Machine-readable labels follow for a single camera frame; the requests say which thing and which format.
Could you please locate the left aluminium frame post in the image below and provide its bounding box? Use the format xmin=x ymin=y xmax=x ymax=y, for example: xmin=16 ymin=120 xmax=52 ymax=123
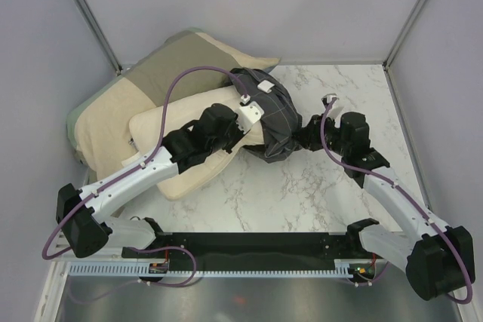
xmin=73 ymin=0 xmax=123 ymax=75

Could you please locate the aluminium frame post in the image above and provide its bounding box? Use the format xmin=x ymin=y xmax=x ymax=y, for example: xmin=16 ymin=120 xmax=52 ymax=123
xmin=73 ymin=0 xmax=123 ymax=75
xmin=382 ymin=0 xmax=429 ymax=72

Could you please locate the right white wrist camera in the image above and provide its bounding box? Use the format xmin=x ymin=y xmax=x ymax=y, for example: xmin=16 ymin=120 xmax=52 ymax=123
xmin=321 ymin=94 xmax=343 ymax=120

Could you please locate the right aluminium frame post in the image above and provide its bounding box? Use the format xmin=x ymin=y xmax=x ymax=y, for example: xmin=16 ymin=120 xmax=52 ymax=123
xmin=382 ymin=0 xmax=429 ymax=72

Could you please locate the green beige patchwork pillow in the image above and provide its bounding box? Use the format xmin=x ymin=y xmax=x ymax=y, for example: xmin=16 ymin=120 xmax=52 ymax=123
xmin=66 ymin=29 xmax=280 ymax=178

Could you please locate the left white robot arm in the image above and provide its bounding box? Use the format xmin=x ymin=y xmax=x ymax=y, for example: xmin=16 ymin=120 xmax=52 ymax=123
xmin=56 ymin=103 xmax=260 ymax=258

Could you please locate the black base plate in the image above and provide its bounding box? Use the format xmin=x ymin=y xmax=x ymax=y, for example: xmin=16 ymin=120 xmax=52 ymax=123
xmin=120 ymin=231 xmax=389 ymax=273

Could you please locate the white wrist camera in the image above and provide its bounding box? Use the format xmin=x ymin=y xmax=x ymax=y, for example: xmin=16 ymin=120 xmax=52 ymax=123
xmin=235 ymin=101 xmax=264 ymax=133
xmin=321 ymin=94 xmax=343 ymax=120

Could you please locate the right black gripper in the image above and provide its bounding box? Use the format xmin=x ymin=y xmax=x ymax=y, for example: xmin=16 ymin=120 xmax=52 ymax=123
xmin=291 ymin=113 xmax=349 ymax=157

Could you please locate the cream pillow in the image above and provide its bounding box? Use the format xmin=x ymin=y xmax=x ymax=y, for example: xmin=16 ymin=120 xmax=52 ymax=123
xmin=120 ymin=85 xmax=267 ymax=201

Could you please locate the dark grey plaid pillowcase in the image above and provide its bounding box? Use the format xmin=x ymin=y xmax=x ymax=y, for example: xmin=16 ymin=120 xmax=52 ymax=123
xmin=226 ymin=68 xmax=303 ymax=163

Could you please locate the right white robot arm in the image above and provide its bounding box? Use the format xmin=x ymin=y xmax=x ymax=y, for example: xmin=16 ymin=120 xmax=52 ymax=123
xmin=294 ymin=112 xmax=475 ymax=305

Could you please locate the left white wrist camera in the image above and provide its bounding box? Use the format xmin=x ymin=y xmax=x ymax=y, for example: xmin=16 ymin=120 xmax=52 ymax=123
xmin=235 ymin=101 xmax=264 ymax=133

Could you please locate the light blue slotted cable duct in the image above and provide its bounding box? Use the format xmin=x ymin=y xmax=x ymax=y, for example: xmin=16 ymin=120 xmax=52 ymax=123
xmin=68 ymin=262 xmax=353 ymax=278

